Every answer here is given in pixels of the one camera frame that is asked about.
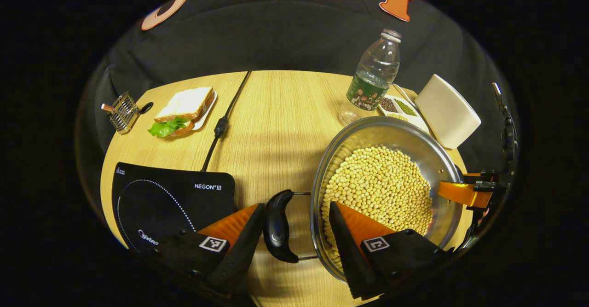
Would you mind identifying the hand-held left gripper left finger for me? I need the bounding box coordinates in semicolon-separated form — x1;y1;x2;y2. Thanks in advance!
153;203;266;296

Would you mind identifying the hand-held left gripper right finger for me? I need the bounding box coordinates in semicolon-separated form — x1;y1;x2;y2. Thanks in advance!
328;201;452;300

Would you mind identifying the steel pot with black handle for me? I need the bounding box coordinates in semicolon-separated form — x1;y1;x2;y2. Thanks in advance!
263;116;464;284

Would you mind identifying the black induction cooktop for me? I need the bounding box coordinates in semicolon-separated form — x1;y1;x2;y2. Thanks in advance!
111;162;237;254

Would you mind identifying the white box appliance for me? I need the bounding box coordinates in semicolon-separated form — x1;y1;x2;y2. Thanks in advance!
415;74;482;150

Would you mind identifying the pile of yellow soybeans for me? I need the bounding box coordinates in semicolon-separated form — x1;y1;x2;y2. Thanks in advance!
321;145;434;271

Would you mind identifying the white divided grain tray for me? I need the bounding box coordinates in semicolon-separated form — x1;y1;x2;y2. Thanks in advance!
377;94;431;133

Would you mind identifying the clear plastic water bottle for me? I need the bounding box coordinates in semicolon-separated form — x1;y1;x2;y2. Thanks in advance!
339;28;402;126

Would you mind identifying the sandwich with lettuce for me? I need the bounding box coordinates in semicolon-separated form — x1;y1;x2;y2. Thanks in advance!
147;87;215;138

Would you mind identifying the black backdrop cloth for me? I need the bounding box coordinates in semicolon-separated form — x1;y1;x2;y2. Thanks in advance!
76;0;520;234

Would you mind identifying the black cable bundle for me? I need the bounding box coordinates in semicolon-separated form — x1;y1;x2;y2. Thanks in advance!
491;82;518;172

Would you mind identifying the black power cable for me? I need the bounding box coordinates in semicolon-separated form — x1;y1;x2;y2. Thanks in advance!
201;70;252;173

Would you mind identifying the metal wire holder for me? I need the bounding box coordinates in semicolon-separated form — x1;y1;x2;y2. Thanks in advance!
107;92;140;135

